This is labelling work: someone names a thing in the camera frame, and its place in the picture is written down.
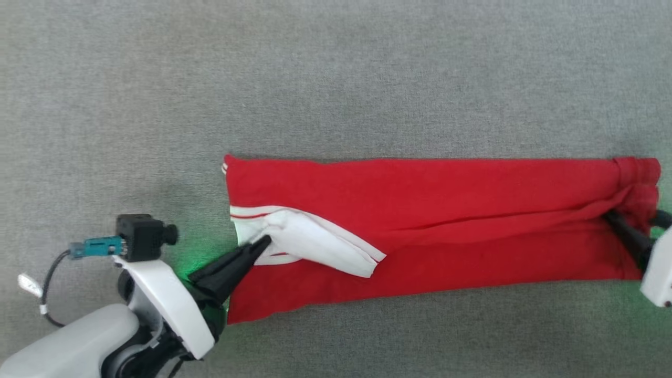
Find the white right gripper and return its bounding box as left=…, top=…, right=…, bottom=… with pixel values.
left=602, top=209, right=672, bottom=308

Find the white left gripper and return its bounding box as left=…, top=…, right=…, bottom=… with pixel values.
left=112, top=235, right=272, bottom=362

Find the red and white sports garment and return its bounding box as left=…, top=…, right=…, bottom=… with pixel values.
left=220, top=153, right=662, bottom=325

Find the grey fabric sofa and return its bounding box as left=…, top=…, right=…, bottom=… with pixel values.
left=0, top=0, right=672, bottom=378

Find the teal left camera connector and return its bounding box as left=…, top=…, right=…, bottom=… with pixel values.
left=69, top=237, right=124, bottom=260

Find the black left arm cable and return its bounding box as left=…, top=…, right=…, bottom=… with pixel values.
left=39, top=249, right=74, bottom=329

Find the white cable label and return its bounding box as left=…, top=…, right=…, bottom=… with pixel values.
left=17, top=272, right=43, bottom=299

